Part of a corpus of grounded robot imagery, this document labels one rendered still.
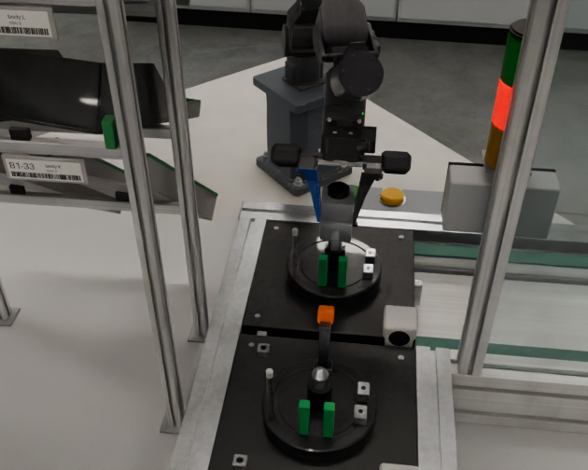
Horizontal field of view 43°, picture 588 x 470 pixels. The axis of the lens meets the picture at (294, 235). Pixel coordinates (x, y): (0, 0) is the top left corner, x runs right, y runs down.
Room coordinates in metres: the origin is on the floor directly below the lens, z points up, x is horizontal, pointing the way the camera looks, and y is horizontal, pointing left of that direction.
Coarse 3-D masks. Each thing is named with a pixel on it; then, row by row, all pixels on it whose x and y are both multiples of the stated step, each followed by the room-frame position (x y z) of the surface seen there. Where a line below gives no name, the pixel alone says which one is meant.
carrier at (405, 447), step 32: (256, 352) 0.67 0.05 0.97; (288, 352) 0.67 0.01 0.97; (352, 352) 0.67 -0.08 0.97; (384, 352) 0.67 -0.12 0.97; (256, 384) 0.61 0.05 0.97; (288, 384) 0.60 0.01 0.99; (320, 384) 0.56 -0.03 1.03; (352, 384) 0.60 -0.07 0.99; (384, 384) 0.61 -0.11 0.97; (224, 416) 0.56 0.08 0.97; (256, 416) 0.56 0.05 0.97; (288, 416) 0.55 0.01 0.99; (320, 416) 0.55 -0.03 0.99; (352, 416) 0.55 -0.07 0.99; (384, 416) 0.56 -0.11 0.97; (416, 416) 0.56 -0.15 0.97; (224, 448) 0.52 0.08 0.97; (256, 448) 0.52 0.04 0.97; (288, 448) 0.51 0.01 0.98; (320, 448) 0.50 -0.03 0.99; (352, 448) 0.51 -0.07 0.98; (384, 448) 0.52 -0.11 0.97; (416, 448) 0.52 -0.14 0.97
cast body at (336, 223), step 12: (324, 192) 0.82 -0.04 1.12; (336, 192) 0.81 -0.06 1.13; (348, 192) 0.82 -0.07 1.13; (324, 204) 0.80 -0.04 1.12; (336, 204) 0.80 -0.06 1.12; (348, 204) 0.80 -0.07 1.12; (324, 216) 0.80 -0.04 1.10; (336, 216) 0.80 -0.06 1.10; (348, 216) 0.80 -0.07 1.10; (324, 228) 0.79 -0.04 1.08; (336, 228) 0.79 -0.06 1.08; (348, 228) 0.79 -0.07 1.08; (324, 240) 0.79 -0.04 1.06; (336, 240) 0.77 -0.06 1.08; (348, 240) 0.79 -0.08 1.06
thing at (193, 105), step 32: (0, 64) 0.73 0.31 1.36; (32, 64) 0.72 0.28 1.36; (64, 64) 0.71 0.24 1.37; (96, 64) 0.70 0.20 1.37; (0, 96) 0.71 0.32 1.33; (32, 96) 0.70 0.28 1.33; (64, 96) 0.69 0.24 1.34; (96, 96) 0.69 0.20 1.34; (160, 96) 0.81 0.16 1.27; (64, 128) 0.68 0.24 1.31; (96, 128) 0.67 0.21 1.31
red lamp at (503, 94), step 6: (498, 84) 0.69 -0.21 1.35; (504, 84) 0.68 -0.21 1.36; (498, 90) 0.68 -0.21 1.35; (504, 90) 0.67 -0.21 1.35; (510, 90) 0.67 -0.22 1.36; (498, 96) 0.68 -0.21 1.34; (504, 96) 0.67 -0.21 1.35; (510, 96) 0.67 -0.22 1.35; (498, 102) 0.68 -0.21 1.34; (504, 102) 0.67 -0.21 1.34; (498, 108) 0.68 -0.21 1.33; (504, 108) 0.67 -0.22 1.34; (498, 114) 0.67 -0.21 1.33; (504, 114) 0.67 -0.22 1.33; (492, 120) 0.69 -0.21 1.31; (498, 120) 0.67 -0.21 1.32; (504, 120) 0.67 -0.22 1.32; (498, 126) 0.67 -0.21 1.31
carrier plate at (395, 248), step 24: (264, 240) 0.90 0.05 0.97; (288, 240) 0.90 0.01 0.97; (360, 240) 0.90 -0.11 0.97; (384, 240) 0.90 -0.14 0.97; (408, 240) 0.90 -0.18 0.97; (264, 264) 0.85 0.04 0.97; (384, 264) 0.85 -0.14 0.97; (408, 264) 0.85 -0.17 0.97; (264, 288) 0.79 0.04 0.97; (288, 288) 0.79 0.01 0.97; (384, 288) 0.79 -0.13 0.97; (408, 288) 0.79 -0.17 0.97; (264, 312) 0.74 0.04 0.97; (288, 312) 0.74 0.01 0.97; (312, 312) 0.74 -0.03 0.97; (336, 312) 0.74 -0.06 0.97; (360, 312) 0.74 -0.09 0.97; (288, 336) 0.71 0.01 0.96; (312, 336) 0.71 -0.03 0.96; (336, 336) 0.70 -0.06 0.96; (360, 336) 0.70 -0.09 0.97
